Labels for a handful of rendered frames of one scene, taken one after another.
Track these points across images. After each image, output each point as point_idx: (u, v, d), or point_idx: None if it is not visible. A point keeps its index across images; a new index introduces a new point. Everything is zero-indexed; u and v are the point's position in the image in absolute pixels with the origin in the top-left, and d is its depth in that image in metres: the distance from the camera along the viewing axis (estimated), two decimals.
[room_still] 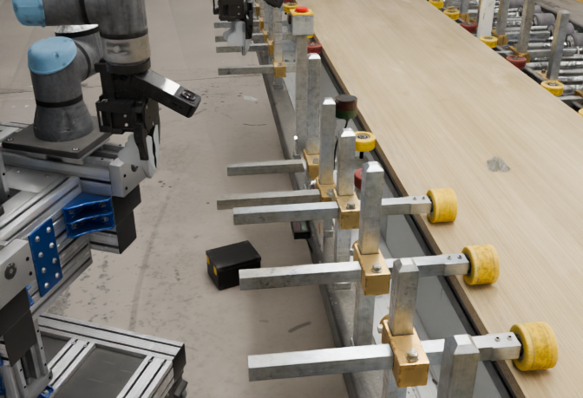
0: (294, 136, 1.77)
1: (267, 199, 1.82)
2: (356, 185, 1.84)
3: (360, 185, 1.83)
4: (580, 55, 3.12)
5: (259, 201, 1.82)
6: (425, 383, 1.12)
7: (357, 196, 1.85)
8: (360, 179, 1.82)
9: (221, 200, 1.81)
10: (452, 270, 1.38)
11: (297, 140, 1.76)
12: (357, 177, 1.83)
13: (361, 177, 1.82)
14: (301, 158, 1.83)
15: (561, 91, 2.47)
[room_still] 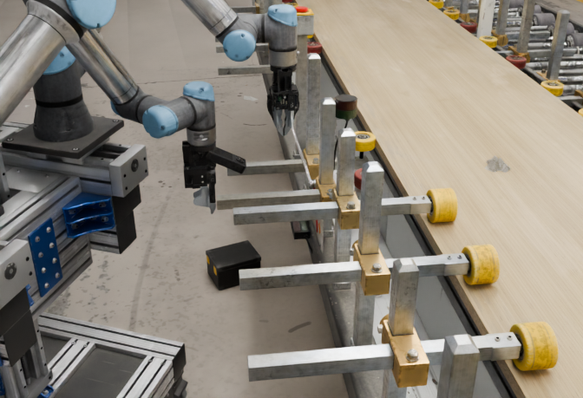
0: None
1: (267, 199, 1.82)
2: (356, 185, 1.84)
3: (360, 185, 1.83)
4: (580, 55, 3.12)
5: (259, 201, 1.82)
6: (425, 383, 1.12)
7: (357, 196, 1.85)
8: (360, 179, 1.82)
9: (221, 200, 1.81)
10: (452, 270, 1.38)
11: None
12: (357, 177, 1.83)
13: (361, 177, 1.82)
14: (297, 146, 1.93)
15: (561, 91, 2.47)
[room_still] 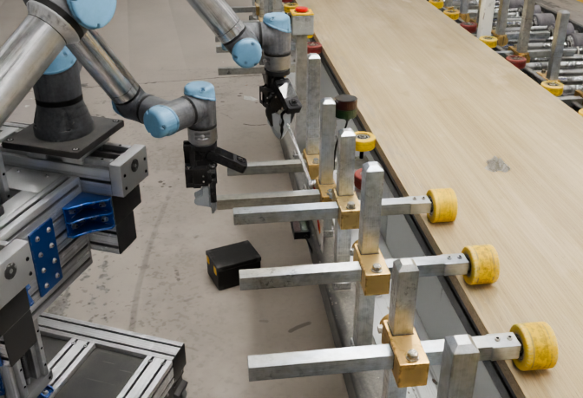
0: (286, 124, 1.98)
1: (267, 199, 1.82)
2: (356, 185, 1.84)
3: (360, 185, 1.83)
4: (580, 55, 3.12)
5: (259, 201, 1.82)
6: (425, 383, 1.12)
7: (357, 196, 1.85)
8: (360, 179, 1.82)
9: (221, 200, 1.81)
10: (452, 270, 1.38)
11: (288, 123, 1.97)
12: (357, 177, 1.83)
13: (361, 177, 1.82)
14: (296, 148, 1.95)
15: (561, 91, 2.47)
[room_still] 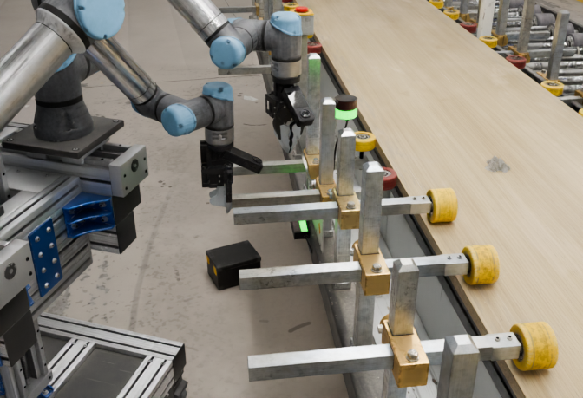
0: (296, 136, 1.77)
1: (282, 199, 1.83)
2: None
3: None
4: (580, 55, 3.12)
5: (274, 200, 1.83)
6: (425, 383, 1.12)
7: None
8: None
9: (236, 199, 1.81)
10: (452, 270, 1.38)
11: (298, 140, 1.76)
12: None
13: None
14: (302, 158, 1.83)
15: (561, 91, 2.47)
